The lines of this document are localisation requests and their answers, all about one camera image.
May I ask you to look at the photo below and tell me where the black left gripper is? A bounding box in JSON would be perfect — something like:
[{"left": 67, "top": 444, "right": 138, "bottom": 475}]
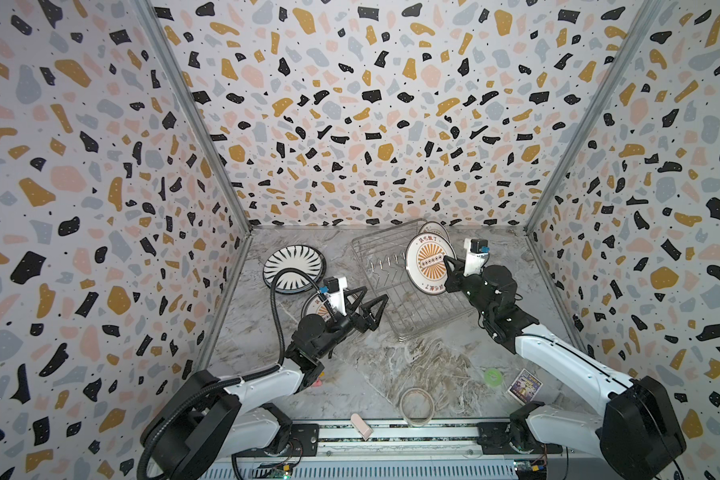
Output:
[{"left": 312, "top": 286, "right": 384, "bottom": 362}]

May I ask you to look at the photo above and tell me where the orange sunburst plate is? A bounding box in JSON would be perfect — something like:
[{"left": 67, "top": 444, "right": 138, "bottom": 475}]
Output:
[
  {"left": 419, "top": 221, "right": 450, "bottom": 241},
  {"left": 405, "top": 233, "right": 454, "bottom": 295},
  {"left": 301, "top": 293, "right": 334, "bottom": 321}
]

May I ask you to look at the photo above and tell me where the white striped plate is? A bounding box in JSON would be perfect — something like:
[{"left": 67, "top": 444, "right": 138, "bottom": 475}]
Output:
[{"left": 262, "top": 244, "right": 326, "bottom": 295}]

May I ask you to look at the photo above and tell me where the orange sunburst plate front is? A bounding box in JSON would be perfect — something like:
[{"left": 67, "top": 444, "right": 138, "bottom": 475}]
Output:
[{"left": 301, "top": 293, "right": 334, "bottom": 321}]

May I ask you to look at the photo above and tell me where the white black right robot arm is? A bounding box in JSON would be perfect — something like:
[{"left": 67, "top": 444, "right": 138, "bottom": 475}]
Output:
[{"left": 444, "top": 256, "right": 687, "bottom": 479}]

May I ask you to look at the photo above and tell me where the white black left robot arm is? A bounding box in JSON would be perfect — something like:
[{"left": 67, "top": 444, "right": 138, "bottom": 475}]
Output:
[{"left": 136, "top": 287, "right": 389, "bottom": 479}]

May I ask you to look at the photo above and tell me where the green round lid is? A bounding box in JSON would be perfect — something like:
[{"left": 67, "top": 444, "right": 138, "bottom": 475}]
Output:
[{"left": 483, "top": 368, "right": 503, "bottom": 388}]

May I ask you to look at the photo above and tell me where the colourful card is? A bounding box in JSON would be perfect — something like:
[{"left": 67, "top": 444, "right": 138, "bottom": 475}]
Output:
[{"left": 507, "top": 369, "right": 543, "bottom": 404}]

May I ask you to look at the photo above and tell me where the pink eraser block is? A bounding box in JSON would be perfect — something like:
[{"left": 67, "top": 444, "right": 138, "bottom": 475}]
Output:
[{"left": 350, "top": 413, "right": 374, "bottom": 441}]

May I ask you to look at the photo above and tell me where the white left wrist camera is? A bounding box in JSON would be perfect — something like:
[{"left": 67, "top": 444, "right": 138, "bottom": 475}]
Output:
[{"left": 320, "top": 276, "right": 347, "bottom": 315}]

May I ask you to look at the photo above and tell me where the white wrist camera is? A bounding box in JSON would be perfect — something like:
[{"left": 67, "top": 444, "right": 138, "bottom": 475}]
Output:
[
  {"left": 320, "top": 276, "right": 347, "bottom": 315},
  {"left": 464, "top": 238, "right": 490, "bottom": 276}
]

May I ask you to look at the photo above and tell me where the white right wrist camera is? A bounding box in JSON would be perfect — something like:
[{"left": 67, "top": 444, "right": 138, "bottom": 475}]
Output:
[{"left": 464, "top": 238, "right": 490, "bottom": 276}]

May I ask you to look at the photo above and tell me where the stainless wire dish rack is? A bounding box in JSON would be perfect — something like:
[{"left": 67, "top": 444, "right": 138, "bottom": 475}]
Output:
[{"left": 351, "top": 219, "right": 475, "bottom": 341}]

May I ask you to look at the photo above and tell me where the clear tape ring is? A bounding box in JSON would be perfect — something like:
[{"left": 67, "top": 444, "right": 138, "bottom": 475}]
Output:
[{"left": 398, "top": 386, "right": 436, "bottom": 428}]

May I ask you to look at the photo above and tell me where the black corrugated cable hose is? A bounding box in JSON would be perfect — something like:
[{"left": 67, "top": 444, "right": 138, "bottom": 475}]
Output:
[{"left": 136, "top": 267, "right": 331, "bottom": 480}]

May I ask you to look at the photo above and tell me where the aluminium corner post right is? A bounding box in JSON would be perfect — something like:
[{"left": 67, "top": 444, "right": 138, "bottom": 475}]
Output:
[{"left": 524, "top": 0, "right": 661, "bottom": 237}]

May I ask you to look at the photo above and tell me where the aluminium corner post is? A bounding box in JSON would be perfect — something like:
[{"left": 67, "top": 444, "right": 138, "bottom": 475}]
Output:
[
  {"left": 132, "top": 0, "right": 251, "bottom": 237},
  {"left": 524, "top": 0, "right": 661, "bottom": 237}
]

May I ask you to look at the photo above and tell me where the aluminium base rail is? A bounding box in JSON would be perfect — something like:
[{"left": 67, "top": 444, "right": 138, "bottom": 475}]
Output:
[{"left": 140, "top": 416, "right": 649, "bottom": 480}]

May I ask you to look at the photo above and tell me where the aluminium corner post left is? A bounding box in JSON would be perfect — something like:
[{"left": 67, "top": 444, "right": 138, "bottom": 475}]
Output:
[{"left": 132, "top": 0, "right": 251, "bottom": 237}]

